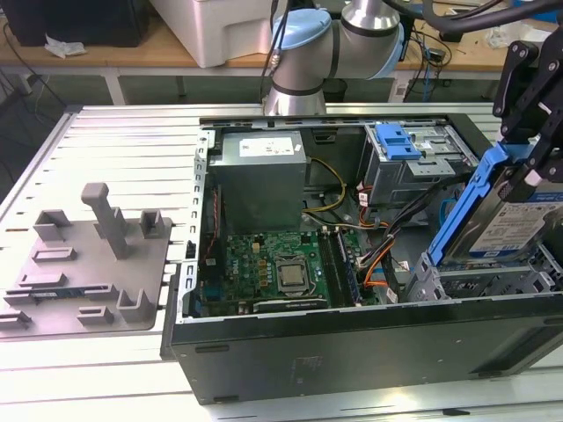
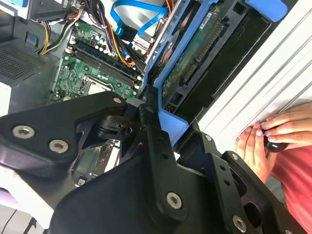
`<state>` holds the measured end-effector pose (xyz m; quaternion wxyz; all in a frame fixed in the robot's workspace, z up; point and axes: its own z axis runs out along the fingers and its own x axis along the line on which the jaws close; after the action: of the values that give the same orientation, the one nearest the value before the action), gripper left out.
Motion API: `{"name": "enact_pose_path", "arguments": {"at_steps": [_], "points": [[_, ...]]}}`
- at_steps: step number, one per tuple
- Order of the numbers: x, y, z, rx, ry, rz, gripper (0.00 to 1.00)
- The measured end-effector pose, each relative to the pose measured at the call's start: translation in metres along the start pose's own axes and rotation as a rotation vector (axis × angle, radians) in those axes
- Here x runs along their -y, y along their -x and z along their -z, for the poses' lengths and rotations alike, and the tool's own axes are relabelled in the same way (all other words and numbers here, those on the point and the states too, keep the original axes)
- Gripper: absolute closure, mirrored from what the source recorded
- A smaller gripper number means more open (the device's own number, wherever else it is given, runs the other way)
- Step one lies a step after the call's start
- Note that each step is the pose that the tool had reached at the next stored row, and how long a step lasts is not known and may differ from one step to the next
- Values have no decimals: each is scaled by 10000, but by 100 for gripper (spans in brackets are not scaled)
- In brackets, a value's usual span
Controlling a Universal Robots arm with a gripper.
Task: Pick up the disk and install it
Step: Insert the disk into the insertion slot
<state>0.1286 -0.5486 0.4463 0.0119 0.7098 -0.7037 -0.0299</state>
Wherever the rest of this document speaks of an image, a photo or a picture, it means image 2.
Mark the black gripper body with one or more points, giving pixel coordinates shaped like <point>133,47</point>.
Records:
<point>109,207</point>

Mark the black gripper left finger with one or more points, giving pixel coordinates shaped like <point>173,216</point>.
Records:
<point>48,117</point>

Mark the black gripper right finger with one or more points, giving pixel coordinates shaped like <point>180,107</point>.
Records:
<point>220,175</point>

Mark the round black tool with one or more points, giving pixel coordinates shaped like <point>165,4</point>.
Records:
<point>276,147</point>

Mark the hard disk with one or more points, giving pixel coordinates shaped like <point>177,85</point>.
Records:
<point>187,61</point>

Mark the person's left hand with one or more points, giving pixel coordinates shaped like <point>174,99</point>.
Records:
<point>253,151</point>

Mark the person's right hand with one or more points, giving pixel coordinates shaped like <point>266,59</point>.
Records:
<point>292,126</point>

